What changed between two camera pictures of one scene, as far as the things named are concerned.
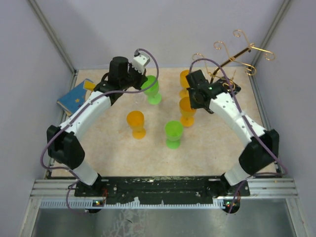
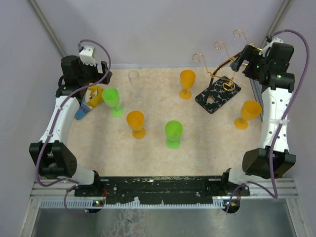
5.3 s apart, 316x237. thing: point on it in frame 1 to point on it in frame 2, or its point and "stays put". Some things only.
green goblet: x=174 y=130 stays put
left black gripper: x=142 y=78 to x=103 y=66
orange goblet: x=184 y=92 stays put
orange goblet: x=136 y=120 stays put
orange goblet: x=187 y=116 to x=251 y=110
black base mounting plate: x=168 y=189 stays put
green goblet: x=154 y=98 to x=110 y=96
